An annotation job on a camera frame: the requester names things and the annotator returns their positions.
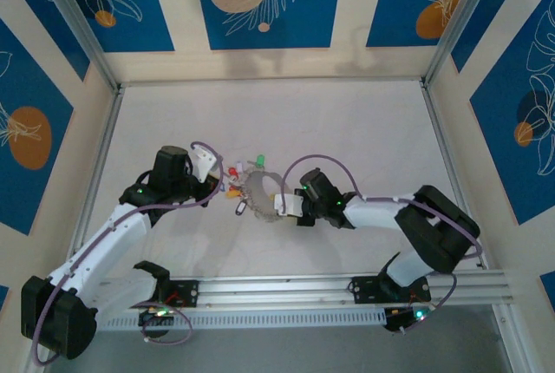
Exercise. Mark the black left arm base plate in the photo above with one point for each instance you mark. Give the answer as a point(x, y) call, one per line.
point(188, 292)

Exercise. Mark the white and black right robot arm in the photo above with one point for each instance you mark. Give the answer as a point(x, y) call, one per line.
point(377, 212)

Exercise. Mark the blue tag key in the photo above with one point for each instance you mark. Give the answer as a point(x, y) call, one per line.
point(241, 208)

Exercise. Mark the right controller board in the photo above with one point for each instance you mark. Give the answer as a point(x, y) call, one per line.
point(407, 316)

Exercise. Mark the aluminium table side rail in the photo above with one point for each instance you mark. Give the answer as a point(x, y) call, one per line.
point(105, 143)
point(438, 121)

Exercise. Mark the red tag key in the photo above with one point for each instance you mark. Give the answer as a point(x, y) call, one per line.
point(233, 172)

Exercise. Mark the aluminium mounting rail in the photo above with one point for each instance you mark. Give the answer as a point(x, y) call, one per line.
point(277, 292)

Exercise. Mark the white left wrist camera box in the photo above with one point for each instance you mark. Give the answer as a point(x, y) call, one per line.
point(203, 165)

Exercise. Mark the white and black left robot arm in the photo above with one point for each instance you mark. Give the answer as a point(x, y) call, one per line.
point(99, 243)

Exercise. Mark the aluminium frame post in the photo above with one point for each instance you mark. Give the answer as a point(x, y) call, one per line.
point(464, 13)
point(507, 338)
point(73, 13)

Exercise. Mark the controller board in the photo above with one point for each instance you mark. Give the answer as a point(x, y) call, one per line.
point(158, 313)
point(407, 316)

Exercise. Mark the yellow tag key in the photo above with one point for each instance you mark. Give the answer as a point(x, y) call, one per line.
point(233, 194)

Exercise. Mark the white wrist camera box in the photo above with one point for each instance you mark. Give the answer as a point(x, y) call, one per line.
point(203, 165)
point(288, 204)

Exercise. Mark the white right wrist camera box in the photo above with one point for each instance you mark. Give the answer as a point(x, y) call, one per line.
point(288, 204)

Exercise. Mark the green tag key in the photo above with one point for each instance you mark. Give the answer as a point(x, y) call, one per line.
point(260, 160)

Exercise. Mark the left controller board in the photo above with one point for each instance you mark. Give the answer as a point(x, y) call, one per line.
point(158, 313)

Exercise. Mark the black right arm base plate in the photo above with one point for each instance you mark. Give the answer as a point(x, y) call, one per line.
point(364, 290)

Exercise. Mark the large grey metal keyring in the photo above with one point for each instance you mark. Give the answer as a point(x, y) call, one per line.
point(255, 191)

